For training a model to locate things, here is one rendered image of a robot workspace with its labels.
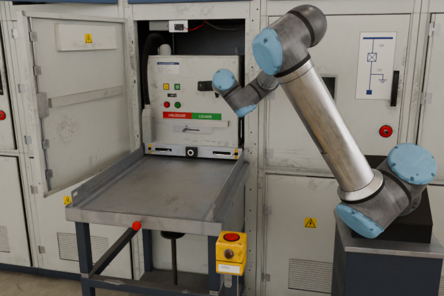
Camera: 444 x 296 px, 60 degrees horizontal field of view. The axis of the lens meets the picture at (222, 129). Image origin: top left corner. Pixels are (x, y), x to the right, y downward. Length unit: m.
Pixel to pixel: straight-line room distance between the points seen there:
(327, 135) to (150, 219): 0.71
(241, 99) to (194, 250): 1.04
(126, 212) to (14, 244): 1.45
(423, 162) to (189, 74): 1.16
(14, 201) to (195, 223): 1.54
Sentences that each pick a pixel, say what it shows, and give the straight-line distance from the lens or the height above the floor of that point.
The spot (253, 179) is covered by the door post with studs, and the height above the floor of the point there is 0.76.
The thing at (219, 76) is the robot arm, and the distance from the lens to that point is 1.58.
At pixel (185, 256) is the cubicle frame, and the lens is 2.33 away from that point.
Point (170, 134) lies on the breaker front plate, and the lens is 2.07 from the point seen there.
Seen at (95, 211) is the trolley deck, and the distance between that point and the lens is 1.56.
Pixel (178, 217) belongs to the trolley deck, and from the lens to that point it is 1.43.
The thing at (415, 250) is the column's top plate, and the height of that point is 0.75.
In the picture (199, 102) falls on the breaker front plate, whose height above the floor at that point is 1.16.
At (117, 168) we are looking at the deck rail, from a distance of 1.88.
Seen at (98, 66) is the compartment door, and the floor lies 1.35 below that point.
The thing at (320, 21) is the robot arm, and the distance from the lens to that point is 1.12.
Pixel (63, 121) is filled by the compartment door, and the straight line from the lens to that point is 1.81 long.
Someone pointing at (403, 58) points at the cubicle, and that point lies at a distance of 1.91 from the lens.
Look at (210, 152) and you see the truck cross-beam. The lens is 2.02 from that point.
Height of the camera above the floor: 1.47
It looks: 13 degrees down
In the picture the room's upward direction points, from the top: straight up
